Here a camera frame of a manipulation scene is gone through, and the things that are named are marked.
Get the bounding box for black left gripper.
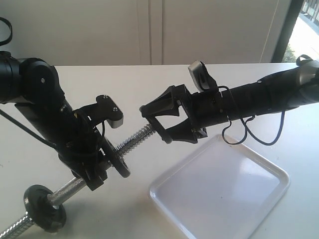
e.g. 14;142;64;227
57;117;107;191

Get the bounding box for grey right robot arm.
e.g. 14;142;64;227
140;56;319;143

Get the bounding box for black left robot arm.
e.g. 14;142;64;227
0;51;107;191

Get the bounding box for black far-end weight plate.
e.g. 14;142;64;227
23;185;67;233

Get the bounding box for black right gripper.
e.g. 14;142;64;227
140;85;228;144

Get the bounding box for dark window frame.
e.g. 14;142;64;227
271;0;304;63

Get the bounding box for white plastic tray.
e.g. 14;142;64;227
149;135;290;239

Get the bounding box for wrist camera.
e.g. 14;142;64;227
74;95;124;128
188;60;218;92

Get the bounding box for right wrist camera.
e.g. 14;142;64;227
188;60;218;92

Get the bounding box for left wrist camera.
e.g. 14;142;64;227
74;95;124;128

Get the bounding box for chrome dumbbell bar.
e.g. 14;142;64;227
0;124;156;239

